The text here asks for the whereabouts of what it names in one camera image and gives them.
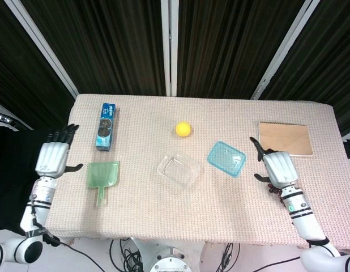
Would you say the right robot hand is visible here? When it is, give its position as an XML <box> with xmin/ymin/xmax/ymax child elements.
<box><xmin>249</xmin><ymin>137</ymin><xmax>300</xmax><ymax>190</ymax></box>

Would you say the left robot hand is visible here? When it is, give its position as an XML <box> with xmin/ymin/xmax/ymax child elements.
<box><xmin>35</xmin><ymin>124</ymin><xmax>84</xmax><ymax>180</ymax></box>

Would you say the blue container lid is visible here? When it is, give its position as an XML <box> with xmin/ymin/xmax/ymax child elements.
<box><xmin>206</xmin><ymin>141</ymin><xmax>247</xmax><ymax>179</ymax></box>

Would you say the clear blue-rimmed container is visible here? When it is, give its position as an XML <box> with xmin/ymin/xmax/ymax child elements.
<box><xmin>156</xmin><ymin>151</ymin><xmax>202</xmax><ymax>189</ymax></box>

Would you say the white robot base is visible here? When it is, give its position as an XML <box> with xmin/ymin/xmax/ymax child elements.
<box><xmin>135</xmin><ymin>237</ymin><xmax>206</xmax><ymax>272</ymax></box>

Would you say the blue cookie box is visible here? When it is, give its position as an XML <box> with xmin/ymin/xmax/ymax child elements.
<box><xmin>95</xmin><ymin>103</ymin><xmax>118</xmax><ymax>152</ymax></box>

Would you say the dark red grape bunch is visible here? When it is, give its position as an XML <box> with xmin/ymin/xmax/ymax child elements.
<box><xmin>266</xmin><ymin>182</ymin><xmax>284</xmax><ymax>203</ymax></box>

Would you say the brown spiral notebook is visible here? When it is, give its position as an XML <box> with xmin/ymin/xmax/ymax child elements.
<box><xmin>258</xmin><ymin>121</ymin><xmax>314</xmax><ymax>158</ymax></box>

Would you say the green plastic dustpan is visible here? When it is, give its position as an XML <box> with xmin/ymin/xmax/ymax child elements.
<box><xmin>87</xmin><ymin>160</ymin><xmax>121</xmax><ymax>207</ymax></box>

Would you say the chrome chair part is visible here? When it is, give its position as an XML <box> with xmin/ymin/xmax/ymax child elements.
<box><xmin>0</xmin><ymin>111</ymin><xmax>18</xmax><ymax>129</ymax></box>

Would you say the black pleated curtain panel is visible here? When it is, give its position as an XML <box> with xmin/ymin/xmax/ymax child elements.
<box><xmin>259</xmin><ymin>0</ymin><xmax>350</xmax><ymax>137</ymax></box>
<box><xmin>176</xmin><ymin>0</ymin><xmax>306</xmax><ymax>99</ymax></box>
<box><xmin>0</xmin><ymin>0</ymin><xmax>76</xmax><ymax>131</ymax></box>
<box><xmin>20</xmin><ymin>0</ymin><xmax>167</xmax><ymax>96</ymax></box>

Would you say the yellow ball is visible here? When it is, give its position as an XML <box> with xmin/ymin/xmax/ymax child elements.
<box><xmin>175</xmin><ymin>121</ymin><xmax>192</xmax><ymax>139</ymax></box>

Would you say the pink waffle tablecloth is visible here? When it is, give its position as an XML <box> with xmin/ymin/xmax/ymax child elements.
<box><xmin>40</xmin><ymin>93</ymin><xmax>349</xmax><ymax>250</ymax></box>

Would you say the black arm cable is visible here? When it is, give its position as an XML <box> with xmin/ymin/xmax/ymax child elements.
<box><xmin>29</xmin><ymin>202</ymin><xmax>61</xmax><ymax>248</ymax></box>

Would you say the black cable bundle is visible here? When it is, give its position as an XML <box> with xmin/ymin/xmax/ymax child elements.
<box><xmin>109</xmin><ymin>239</ymin><xmax>143</xmax><ymax>272</ymax></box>
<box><xmin>219</xmin><ymin>243</ymin><xmax>241</xmax><ymax>272</ymax></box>

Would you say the white frame post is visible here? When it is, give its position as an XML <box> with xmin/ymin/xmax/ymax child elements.
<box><xmin>160</xmin><ymin>0</ymin><xmax>179</xmax><ymax>97</ymax></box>
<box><xmin>4</xmin><ymin>0</ymin><xmax>79</xmax><ymax>97</ymax></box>
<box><xmin>250</xmin><ymin>0</ymin><xmax>321</xmax><ymax>100</ymax></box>

